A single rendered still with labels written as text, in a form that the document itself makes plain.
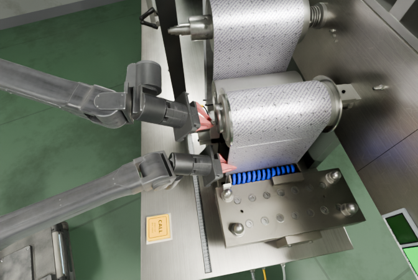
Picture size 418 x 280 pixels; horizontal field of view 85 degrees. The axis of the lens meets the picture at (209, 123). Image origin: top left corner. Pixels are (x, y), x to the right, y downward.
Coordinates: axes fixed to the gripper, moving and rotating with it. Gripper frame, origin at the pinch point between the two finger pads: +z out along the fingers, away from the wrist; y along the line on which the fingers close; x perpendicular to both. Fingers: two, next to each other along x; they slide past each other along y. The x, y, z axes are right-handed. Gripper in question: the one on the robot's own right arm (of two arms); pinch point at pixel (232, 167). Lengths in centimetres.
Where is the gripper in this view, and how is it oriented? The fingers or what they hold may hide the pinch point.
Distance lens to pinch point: 69.2
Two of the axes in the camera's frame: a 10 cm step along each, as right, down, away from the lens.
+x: 4.7, -5.5, -6.9
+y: 1.7, 8.2, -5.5
